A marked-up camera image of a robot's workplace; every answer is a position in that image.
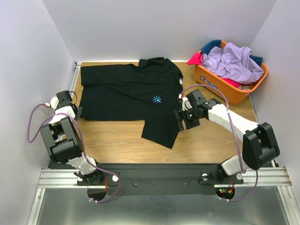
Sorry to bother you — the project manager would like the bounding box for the black t shirt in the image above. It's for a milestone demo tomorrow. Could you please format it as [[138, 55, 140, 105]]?
[[80, 57, 183, 149]]

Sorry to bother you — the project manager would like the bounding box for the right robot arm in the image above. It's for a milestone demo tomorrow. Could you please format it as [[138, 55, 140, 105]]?
[[175, 90, 280, 183]]

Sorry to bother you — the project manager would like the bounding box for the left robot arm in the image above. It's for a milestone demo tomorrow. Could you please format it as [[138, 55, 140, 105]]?
[[40, 90, 107, 186]]

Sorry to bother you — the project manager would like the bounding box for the orange laundry basket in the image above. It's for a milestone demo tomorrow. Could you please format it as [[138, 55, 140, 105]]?
[[194, 41, 268, 104]]

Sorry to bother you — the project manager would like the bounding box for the pink t shirt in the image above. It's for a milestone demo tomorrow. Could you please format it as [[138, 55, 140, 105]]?
[[187, 51, 203, 66]]

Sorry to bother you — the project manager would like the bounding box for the lavender t shirt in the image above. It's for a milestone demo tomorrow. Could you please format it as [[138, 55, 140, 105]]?
[[202, 43, 264, 84]]

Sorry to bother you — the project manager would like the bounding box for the dark blue t shirt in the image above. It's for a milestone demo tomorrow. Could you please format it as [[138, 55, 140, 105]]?
[[201, 40, 222, 55]]

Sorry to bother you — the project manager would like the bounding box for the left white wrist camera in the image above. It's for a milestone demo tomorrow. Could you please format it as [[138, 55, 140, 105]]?
[[45, 96, 59, 110]]

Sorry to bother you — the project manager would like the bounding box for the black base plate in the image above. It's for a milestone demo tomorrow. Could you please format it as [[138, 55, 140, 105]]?
[[77, 163, 244, 196]]

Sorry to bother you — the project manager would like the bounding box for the right side aluminium rail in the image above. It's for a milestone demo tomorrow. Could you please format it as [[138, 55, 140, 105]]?
[[248, 95, 279, 168]]

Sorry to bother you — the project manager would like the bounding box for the aluminium frame rail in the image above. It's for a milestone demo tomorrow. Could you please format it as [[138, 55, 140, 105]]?
[[37, 164, 292, 188]]

